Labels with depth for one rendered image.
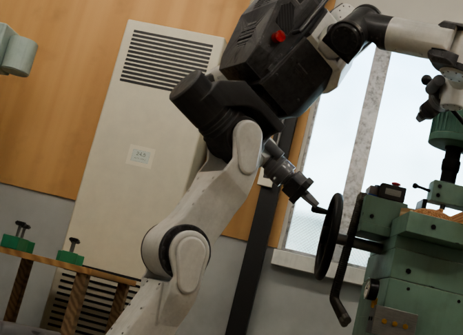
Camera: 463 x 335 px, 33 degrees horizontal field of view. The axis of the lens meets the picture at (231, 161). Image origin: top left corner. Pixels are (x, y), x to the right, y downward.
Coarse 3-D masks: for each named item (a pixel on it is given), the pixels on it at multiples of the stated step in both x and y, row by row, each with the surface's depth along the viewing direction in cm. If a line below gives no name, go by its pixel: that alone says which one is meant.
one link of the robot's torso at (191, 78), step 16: (192, 80) 201; (208, 80) 205; (224, 80) 204; (176, 96) 202; (192, 96) 201; (208, 96) 202; (224, 96) 204; (240, 96) 206; (256, 96) 209; (192, 112) 203; (208, 112) 203; (224, 112) 205; (256, 112) 215; (272, 112) 211; (208, 128) 205; (272, 128) 215
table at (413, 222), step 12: (408, 216) 221; (420, 216) 220; (432, 216) 220; (360, 228) 241; (372, 228) 241; (384, 228) 241; (396, 228) 233; (408, 228) 220; (420, 228) 220; (432, 228) 220; (444, 228) 220; (456, 228) 220; (372, 240) 256; (420, 240) 230; (432, 240) 224; (444, 240) 219; (456, 240) 219
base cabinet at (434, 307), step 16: (384, 288) 229; (400, 288) 226; (416, 288) 226; (432, 288) 226; (368, 304) 249; (384, 304) 225; (400, 304) 225; (416, 304) 225; (432, 304) 225; (448, 304) 225; (432, 320) 224; (448, 320) 224
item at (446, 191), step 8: (432, 184) 252; (440, 184) 250; (448, 184) 250; (432, 192) 250; (440, 192) 250; (448, 192) 250; (456, 192) 250; (432, 200) 249; (440, 200) 249; (448, 200) 249; (456, 200) 249; (440, 208) 252; (456, 208) 253
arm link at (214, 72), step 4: (212, 68) 257; (216, 68) 254; (208, 72) 257; (212, 72) 255; (216, 72) 253; (220, 72) 252; (208, 76) 254; (212, 76) 254; (216, 76) 253; (220, 76) 252; (224, 76) 252; (212, 80) 254; (216, 80) 254
